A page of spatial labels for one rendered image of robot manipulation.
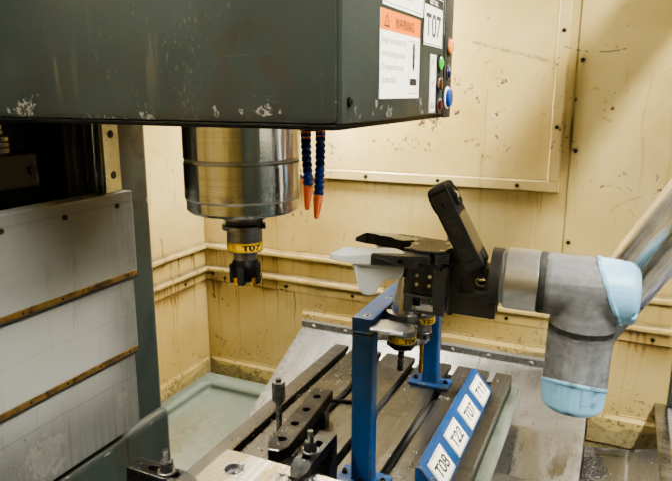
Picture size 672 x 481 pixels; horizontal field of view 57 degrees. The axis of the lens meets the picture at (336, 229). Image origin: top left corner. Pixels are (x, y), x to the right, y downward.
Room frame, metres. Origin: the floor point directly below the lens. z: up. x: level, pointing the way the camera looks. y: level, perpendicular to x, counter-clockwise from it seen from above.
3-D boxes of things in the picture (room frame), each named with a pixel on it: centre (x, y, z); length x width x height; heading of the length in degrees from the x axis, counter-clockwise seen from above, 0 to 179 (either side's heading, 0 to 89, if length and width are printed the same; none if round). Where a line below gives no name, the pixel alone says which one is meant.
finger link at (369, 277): (0.75, -0.04, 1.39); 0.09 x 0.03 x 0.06; 94
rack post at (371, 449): (1.04, -0.05, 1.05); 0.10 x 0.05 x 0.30; 65
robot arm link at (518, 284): (0.74, -0.22, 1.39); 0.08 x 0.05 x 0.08; 160
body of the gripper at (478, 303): (0.76, -0.15, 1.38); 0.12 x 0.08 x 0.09; 70
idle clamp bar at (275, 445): (1.16, 0.07, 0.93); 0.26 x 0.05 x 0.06; 160
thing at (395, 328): (1.01, -0.10, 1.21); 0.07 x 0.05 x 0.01; 65
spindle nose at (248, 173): (0.86, 0.13, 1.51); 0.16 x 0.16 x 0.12
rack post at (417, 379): (1.44, -0.24, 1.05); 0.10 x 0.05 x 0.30; 65
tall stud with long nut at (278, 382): (1.20, 0.12, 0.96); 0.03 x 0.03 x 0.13
